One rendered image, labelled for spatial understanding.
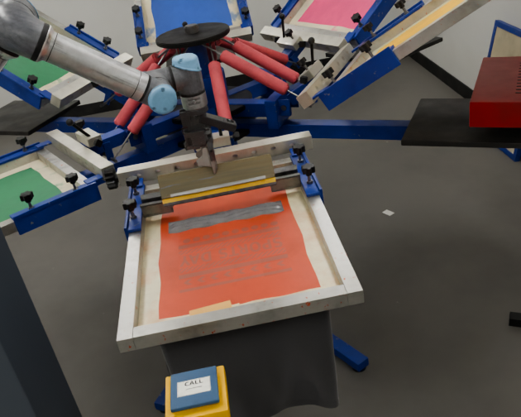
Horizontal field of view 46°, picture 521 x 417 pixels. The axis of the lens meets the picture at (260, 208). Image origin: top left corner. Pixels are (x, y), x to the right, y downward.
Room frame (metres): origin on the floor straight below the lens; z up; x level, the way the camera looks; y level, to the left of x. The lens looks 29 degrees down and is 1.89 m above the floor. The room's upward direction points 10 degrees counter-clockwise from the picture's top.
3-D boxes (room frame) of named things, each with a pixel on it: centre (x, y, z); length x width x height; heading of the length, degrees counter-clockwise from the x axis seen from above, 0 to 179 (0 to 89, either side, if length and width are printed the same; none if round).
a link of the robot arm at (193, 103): (1.71, 0.13, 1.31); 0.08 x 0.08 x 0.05
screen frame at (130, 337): (1.50, 0.11, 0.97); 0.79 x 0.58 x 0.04; 2
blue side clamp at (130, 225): (1.73, 0.39, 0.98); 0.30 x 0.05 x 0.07; 2
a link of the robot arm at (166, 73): (1.68, 0.23, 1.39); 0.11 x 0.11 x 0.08; 12
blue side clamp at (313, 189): (1.76, -0.16, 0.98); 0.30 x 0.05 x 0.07; 2
